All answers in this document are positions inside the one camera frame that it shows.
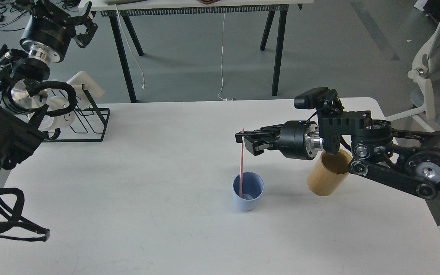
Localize black legged background table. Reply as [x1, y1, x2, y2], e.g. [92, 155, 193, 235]
[78, 0, 314, 103]

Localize white hanging cable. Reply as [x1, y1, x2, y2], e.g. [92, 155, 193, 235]
[218, 12, 236, 102]
[114, 4, 146, 90]

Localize blue plastic cup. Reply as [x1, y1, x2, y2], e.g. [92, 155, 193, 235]
[232, 171, 264, 211]

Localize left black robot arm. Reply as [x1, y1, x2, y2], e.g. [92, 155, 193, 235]
[0, 0, 97, 242]

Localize pink chopstick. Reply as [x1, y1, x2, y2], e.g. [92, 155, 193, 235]
[238, 128, 244, 198]

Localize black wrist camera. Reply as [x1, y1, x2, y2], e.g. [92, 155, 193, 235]
[294, 87, 344, 113]

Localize bamboo cylinder holder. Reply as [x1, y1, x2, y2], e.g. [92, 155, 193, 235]
[307, 149, 352, 196]

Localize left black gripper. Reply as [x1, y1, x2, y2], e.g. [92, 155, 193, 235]
[11, 0, 98, 63]

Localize white mug on rack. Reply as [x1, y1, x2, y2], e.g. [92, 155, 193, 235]
[39, 95, 76, 132]

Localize black wire dish rack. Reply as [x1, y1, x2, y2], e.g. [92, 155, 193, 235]
[39, 90, 111, 142]

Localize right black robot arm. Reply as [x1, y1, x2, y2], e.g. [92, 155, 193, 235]
[235, 111, 440, 200]

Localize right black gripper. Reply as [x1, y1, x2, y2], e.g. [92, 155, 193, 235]
[235, 120, 324, 160]

